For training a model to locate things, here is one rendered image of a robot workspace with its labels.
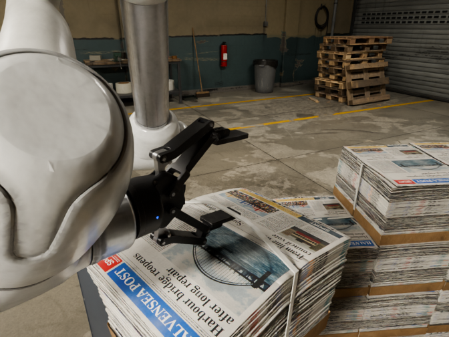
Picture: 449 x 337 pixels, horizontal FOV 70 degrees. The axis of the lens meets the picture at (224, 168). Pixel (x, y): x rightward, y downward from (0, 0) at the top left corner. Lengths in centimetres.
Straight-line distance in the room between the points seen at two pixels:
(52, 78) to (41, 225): 7
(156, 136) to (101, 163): 81
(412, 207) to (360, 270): 28
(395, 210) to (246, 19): 752
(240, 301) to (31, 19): 39
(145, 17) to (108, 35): 665
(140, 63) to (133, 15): 12
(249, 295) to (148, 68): 57
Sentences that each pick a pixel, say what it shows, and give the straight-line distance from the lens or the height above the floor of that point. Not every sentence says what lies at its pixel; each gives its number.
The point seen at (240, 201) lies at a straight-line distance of 70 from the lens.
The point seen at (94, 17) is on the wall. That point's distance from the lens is 738.
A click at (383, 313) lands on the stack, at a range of 149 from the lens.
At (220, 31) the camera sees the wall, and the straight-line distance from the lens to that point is 810.
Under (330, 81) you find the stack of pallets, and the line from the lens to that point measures 761.
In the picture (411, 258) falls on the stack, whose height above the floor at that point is 76.
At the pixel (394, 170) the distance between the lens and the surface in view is 125.
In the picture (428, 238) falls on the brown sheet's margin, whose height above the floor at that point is 85.
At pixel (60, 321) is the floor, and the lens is 221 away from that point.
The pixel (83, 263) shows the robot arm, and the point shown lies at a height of 130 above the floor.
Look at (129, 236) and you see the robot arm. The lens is 38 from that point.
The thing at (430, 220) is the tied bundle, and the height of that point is 92.
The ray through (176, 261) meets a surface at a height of 118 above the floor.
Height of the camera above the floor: 152
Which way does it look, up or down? 24 degrees down
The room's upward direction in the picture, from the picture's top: straight up
